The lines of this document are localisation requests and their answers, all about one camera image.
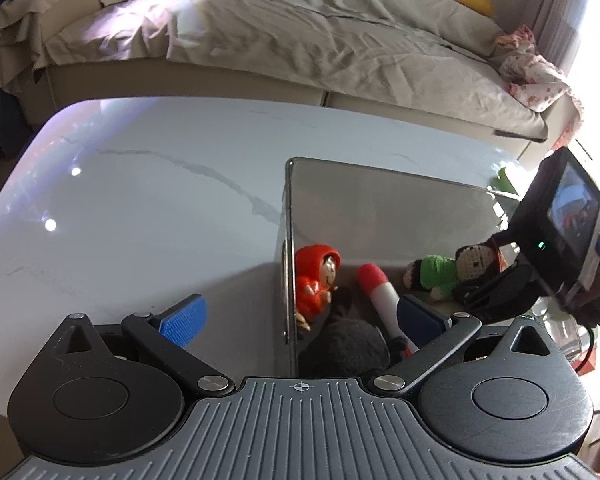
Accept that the green plastic board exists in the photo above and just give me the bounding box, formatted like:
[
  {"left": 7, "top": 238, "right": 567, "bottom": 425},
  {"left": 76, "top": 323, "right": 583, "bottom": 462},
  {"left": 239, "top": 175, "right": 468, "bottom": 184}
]
[{"left": 494, "top": 167, "right": 522, "bottom": 197}]

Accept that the white marble desktop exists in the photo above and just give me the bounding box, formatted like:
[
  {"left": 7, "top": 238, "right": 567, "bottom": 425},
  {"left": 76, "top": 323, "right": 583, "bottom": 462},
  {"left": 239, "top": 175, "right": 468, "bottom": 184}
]
[{"left": 0, "top": 97, "right": 532, "bottom": 411}]

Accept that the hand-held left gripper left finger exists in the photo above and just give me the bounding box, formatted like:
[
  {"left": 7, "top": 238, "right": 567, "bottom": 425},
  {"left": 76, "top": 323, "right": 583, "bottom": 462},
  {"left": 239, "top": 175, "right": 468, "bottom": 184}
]
[{"left": 44, "top": 293, "right": 234, "bottom": 399}]

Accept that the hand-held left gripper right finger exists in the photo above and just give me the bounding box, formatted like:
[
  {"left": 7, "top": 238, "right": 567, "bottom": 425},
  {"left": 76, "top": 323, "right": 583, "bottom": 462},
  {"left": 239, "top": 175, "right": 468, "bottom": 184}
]
[{"left": 369, "top": 293, "right": 557, "bottom": 398}]

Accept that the white and red toy rocket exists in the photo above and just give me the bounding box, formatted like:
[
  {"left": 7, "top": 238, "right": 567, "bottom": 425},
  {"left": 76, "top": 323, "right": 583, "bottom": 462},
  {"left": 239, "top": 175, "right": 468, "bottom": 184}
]
[{"left": 356, "top": 263, "right": 422, "bottom": 357}]

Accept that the black plush toy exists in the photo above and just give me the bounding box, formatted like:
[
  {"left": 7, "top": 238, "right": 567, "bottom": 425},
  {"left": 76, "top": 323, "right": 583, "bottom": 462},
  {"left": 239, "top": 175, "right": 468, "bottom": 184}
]
[{"left": 299, "top": 285, "right": 412, "bottom": 379}]

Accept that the red hooded toy figure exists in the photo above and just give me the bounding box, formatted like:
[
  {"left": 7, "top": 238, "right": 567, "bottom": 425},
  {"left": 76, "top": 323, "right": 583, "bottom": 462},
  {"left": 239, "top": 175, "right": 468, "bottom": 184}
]
[{"left": 293, "top": 244, "right": 342, "bottom": 331}]

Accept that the black cable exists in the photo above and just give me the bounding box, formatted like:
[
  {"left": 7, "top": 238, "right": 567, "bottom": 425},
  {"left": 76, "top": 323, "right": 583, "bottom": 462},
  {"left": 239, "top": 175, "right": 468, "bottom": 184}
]
[{"left": 573, "top": 324, "right": 600, "bottom": 373}]

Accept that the pink dotted cloth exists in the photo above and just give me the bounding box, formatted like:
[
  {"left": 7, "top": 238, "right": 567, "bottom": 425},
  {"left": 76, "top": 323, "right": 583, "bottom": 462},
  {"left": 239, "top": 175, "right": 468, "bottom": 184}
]
[{"left": 494, "top": 24, "right": 587, "bottom": 147}]

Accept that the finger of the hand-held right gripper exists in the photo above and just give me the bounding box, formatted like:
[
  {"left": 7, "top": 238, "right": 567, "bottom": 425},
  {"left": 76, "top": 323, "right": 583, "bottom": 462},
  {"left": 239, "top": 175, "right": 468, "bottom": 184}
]
[
  {"left": 452, "top": 261, "right": 543, "bottom": 324},
  {"left": 481, "top": 230, "right": 523, "bottom": 262}
]

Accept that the grey curtain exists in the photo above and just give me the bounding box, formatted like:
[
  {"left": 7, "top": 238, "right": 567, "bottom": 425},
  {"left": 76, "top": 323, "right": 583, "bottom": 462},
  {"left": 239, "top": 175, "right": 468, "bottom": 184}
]
[{"left": 524, "top": 0, "right": 600, "bottom": 77}]

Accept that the smoky transparent storage box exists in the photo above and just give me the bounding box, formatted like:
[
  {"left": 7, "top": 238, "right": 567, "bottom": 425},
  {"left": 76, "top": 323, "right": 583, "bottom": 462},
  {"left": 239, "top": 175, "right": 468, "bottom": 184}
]
[{"left": 274, "top": 156, "right": 584, "bottom": 379}]

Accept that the green crochet doll red hat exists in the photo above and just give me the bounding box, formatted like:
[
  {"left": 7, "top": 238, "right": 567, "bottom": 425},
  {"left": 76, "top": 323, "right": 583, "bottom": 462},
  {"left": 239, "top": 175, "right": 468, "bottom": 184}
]
[{"left": 403, "top": 241, "right": 504, "bottom": 304}]

